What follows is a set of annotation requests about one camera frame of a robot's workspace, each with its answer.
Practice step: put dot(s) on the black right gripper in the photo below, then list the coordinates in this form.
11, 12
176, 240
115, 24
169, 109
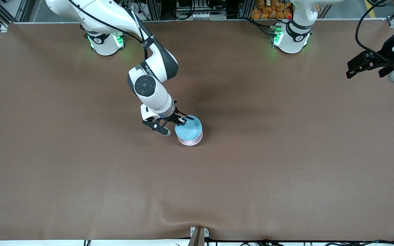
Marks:
173, 117

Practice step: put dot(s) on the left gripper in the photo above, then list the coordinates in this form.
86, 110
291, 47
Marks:
386, 55

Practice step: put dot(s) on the light blue bowl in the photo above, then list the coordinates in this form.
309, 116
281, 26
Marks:
189, 128

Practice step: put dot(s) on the pink bowl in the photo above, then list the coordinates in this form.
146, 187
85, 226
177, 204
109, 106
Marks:
190, 142

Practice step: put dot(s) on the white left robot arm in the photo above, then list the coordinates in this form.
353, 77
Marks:
292, 37

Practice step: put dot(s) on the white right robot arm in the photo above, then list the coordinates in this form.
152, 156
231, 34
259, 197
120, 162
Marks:
156, 95

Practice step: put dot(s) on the brown table mat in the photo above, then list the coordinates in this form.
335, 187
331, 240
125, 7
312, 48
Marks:
197, 191

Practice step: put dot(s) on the pile of orange snack packets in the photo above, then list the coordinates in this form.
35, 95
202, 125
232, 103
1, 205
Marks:
270, 10

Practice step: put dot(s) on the aluminium frame post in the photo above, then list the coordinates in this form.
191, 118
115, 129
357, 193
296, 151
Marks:
246, 8
155, 8

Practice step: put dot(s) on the metal bracket with wooden strip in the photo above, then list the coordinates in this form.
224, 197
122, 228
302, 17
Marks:
198, 235

